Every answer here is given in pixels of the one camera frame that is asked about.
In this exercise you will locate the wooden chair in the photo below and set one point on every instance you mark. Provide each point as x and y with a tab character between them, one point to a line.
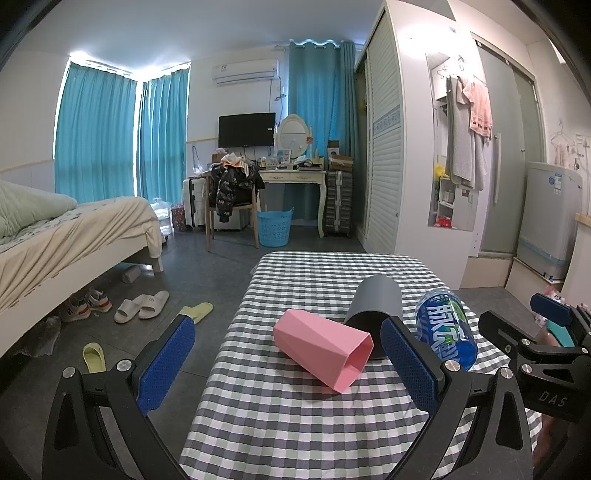
254	217

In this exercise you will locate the blue laundry basket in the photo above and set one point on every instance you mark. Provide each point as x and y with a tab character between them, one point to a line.
274	228

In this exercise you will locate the white air conditioner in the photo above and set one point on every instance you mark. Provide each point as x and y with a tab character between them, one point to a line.
244	71

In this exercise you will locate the tall teal curtain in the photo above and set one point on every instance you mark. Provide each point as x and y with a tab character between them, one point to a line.
318	101

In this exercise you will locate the wide teal curtain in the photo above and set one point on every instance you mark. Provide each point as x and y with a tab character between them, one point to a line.
94	134

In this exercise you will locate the person's right forearm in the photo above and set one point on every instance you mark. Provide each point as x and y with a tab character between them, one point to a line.
548	438

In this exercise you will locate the pink gift bag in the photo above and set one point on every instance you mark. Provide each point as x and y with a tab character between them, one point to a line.
178	219

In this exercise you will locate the white washing machine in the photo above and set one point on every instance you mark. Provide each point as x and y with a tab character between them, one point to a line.
547	212

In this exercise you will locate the grey cup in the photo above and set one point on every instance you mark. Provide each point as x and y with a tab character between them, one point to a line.
376	300

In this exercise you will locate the checkered tablecloth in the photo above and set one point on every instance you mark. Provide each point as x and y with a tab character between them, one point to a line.
277	415

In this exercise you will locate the pile of light clothes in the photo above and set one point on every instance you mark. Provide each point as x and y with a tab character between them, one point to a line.
233	160

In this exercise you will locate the white dressing table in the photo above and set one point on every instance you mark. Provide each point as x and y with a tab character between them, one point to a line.
291	176

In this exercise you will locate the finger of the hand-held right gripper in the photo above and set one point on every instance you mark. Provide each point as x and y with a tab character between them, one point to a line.
503	332
551	308

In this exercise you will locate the white slipper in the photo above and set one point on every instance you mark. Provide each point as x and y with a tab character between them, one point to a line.
154	304
125	311

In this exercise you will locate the cardboard box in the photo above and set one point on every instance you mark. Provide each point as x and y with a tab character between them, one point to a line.
340	162

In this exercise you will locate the narrow teal curtain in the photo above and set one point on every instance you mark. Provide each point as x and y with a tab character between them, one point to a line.
161	134

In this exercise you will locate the pink hanging towel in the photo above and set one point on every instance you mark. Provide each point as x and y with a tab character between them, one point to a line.
480	110

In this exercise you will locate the white suitcase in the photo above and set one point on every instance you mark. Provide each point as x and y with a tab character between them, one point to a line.
193	203

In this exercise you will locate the white sneaker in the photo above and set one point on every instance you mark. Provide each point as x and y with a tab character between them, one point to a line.
99	301
74	310

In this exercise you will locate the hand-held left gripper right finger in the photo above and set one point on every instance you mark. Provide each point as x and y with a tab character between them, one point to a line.
411	364

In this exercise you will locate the black television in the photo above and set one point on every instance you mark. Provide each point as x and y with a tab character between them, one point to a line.
247	129

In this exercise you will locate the bed with beige sheet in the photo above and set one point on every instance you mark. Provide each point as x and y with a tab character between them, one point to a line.
69	249

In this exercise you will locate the frosted glass door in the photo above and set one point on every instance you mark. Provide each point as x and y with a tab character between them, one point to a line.
503	152

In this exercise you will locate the white wardrobe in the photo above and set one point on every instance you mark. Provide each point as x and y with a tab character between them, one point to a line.
385	138

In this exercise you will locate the green slipper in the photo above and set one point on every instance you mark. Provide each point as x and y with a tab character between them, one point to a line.
198	311
93	357

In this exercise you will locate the blue plastic bottle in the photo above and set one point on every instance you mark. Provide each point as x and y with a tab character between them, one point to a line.
443	323

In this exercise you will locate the light green blanket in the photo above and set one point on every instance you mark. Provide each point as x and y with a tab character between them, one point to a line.
27	207

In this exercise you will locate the grey hanging towel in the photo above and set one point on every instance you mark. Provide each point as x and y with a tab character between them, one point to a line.
461	138

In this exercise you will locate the oval vanity mirror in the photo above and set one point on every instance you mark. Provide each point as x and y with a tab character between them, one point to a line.
293	134

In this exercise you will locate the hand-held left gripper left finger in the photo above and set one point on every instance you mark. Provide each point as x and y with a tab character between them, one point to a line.
166	364

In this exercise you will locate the dark drawer storage unit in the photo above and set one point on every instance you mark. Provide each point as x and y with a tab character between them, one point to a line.
339	203

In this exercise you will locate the pink faceted cup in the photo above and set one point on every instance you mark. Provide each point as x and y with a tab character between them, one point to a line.
318	346

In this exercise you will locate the black jacket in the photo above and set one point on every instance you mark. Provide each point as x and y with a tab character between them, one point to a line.
228	189

